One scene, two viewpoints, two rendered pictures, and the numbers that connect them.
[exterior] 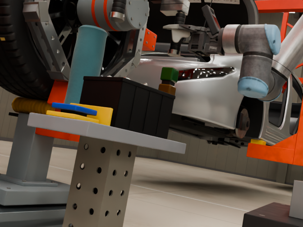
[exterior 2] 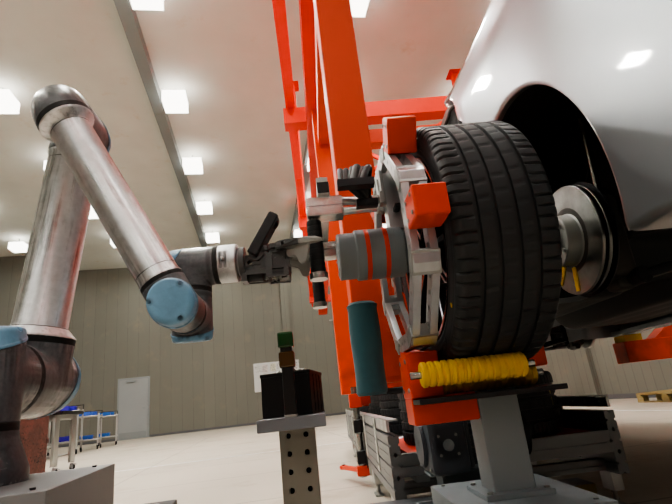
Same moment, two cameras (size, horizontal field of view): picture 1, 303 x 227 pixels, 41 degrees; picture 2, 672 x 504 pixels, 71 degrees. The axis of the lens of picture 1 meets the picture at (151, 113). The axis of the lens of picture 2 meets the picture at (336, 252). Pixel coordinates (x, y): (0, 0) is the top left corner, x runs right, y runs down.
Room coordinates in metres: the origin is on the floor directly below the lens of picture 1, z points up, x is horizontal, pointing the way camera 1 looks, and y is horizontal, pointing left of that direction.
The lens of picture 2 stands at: (2.28, -0.63, 0.47)
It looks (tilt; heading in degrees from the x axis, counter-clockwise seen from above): 17 degrees up; 145
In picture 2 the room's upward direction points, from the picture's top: 6 degrees counter-clockwise
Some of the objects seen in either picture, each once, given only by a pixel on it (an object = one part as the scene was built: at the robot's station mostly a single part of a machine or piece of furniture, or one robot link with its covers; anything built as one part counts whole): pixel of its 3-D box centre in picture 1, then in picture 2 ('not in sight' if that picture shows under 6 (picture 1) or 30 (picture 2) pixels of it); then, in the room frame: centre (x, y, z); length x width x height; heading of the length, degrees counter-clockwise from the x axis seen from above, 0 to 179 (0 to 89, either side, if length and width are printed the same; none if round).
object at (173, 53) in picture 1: (177, 33); (316, 248); (1.38, -0.04, 0.83); 0.04 x 0.04 x 0.16
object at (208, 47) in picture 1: (208, 41); (266, 263); (1.31, -0.14, 0.80); 0.12 x 0.08 x 0.09; 58
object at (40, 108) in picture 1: (40, 107); (486, 377); (1.45, 0.39, 0.49); 0.29 x 0.06 x 0.06; 58
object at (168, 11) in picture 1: (175, 6); (324, 208); (1.39, -0.01, 0.93); 0.09 x 0.05 x 0.05; 58
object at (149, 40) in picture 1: (143, 39); (426, 206); (1.63, 0.09, 0.85); 0.09 x 0.08 x 0.07; 148
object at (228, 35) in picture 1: (232, 39); (230, 263); (1.27, -0.21, 0.81); 0.10 x 0.05 x 0.09; 148
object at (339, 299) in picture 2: not in sight; (332, 241); (-0.78, 1.53, 1.75); 0.19 x 0.19 x 2.45; 58
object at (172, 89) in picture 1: (166, 91); (287, 359); (1.18, -0.03, 0.59); 0.04 x 0.04 x 0.04; 58
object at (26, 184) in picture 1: (30, 155); (500, 448); (1.45, 0.39, 0.32); 0.40 x 0.30 x 0.28; 148
